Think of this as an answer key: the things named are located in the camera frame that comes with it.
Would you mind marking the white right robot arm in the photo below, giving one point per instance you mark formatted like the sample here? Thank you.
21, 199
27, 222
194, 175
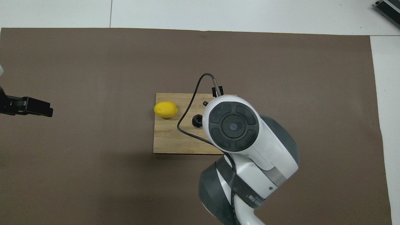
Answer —
247, 150

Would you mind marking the grey ribbed metal device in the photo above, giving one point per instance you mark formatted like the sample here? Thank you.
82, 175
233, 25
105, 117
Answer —
390, 9

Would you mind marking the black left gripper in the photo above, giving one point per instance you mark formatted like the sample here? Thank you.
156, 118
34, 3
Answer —
9, 105

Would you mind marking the brown paper table mat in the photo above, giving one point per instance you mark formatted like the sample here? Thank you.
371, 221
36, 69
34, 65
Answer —
93, 175

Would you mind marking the yellow lemon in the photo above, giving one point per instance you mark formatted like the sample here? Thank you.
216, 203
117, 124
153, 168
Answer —
165, 109

